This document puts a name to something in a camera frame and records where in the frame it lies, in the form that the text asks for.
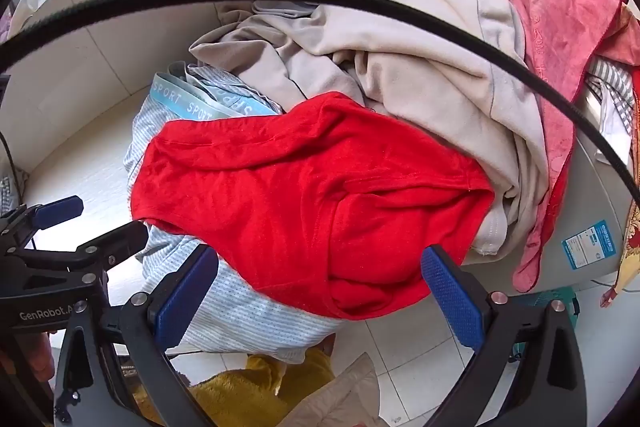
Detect grey checked cloth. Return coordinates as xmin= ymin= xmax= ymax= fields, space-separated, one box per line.
xmin=585 ymin=57 xmax=638 ymax=152

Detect teal plastic basket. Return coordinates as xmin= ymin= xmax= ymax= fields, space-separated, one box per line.
xmin=510 ymin=286 xmax=582 ymax=360

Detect light blue striped pants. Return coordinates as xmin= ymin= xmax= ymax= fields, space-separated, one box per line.
xmin=122 ymin=61 xmax=346 ymax=365

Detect thin black cable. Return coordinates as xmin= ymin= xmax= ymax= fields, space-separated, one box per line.
xmin=0 ymin=132 xmax=21 ymax=208

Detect grey white striped cloth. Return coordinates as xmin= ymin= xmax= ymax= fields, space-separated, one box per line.
xmin=0 ymin=177 xmax=23 ymax=210

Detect grey appliance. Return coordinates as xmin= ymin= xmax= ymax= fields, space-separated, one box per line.
xmin=470 ymin=127 xmax=632 ymax=293

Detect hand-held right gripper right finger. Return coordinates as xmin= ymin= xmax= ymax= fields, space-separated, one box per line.
xmin=420 ymin=244 xmax=588 ymax=427

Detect yellow fleece garment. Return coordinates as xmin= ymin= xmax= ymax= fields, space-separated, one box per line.
xmin=135 ymin=347 xmax=336 ymax=427

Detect blue white label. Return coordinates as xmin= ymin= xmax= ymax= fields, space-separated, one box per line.
xmin=561 ymin=221 xmax=618 ymax=270

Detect beige garment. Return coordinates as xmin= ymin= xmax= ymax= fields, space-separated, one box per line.
xmin=189 ymin=0 xmax=551 ymax=255

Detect beige jacket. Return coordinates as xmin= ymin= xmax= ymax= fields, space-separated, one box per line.
xmin=285 ymin=352 xmax=391 ymax=427

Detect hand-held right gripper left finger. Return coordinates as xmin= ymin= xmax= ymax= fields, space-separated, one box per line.
xmin=52 ymin=244 xmax=221 ymax=427

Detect pink towel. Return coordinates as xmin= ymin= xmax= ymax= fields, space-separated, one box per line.
xmin=492 ymin=0 xmax=640 ymax=293

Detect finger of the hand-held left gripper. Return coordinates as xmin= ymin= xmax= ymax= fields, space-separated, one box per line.
xmin=0 ymin=196 xmax=85 ymax=253
xmin=10 ymin=222 xmax=150 ymax=280

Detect red pants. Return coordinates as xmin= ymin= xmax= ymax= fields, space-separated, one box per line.
xmin=130 ymin=91 xmax=496 ymax=322

